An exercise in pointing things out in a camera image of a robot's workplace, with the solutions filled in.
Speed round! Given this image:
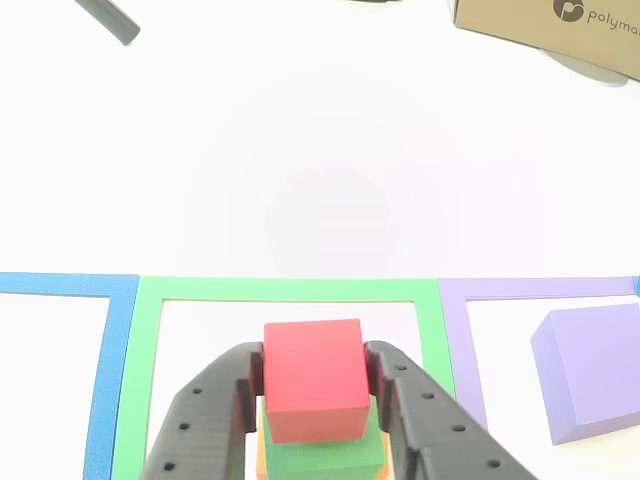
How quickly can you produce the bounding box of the orange square block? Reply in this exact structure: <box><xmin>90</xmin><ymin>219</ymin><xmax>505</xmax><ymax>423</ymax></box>
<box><xmin>254</xmin><ymin>432</ymin><xmax>395</xmax><ymax>480</ymax></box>

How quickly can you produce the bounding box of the green square block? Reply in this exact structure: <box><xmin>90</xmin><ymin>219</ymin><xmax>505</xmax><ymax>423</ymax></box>
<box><xmin>259</xmin><ymin>394</ymin><xmax>392</xmax><ymax>480</ymax></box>

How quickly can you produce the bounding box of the small red cube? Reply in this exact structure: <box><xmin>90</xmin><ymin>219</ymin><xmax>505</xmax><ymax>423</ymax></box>
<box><xmin>263</xmin><ymin>318</ymin><xmax>372</xmax><ymax>445</ymax></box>

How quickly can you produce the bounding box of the large purple square block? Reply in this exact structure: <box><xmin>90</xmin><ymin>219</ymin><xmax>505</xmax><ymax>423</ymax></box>
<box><xmin>529</xmin><ymin>302</ymin><xmax>640</xmax><ymax>446</ymax></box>

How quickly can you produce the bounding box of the dark grey rod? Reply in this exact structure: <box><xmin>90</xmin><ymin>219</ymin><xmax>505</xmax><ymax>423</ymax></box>
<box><xmin>73</xmin><ymin>0</ymin><xmax>142</xmax><ymax>47</ymax></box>

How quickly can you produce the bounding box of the brown cardboard box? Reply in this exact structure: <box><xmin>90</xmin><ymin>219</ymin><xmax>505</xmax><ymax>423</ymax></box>
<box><xmin>452</xmin><ymin>0</ymin><xmax>640</xmax><ymax>81</ymax></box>

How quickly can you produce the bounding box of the purple square frame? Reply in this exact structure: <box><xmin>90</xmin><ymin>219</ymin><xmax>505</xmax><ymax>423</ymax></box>
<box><xmin>437</xmin><ymin>275</ymin><xmax>640</xmax><ymax>432</ymax></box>

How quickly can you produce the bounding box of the blue square frame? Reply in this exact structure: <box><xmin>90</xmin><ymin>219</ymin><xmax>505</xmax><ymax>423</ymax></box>
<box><xmin>0</xmin><ymin>272</ymin><xmax>141</xmax><ymax>480</ymax></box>

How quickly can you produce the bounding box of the green square frame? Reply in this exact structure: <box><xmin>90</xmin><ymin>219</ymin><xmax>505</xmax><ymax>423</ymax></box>
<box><xmin>110</xmin><ymin>274</ymin><xmax>457</xmax><ymax>480</ymax></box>

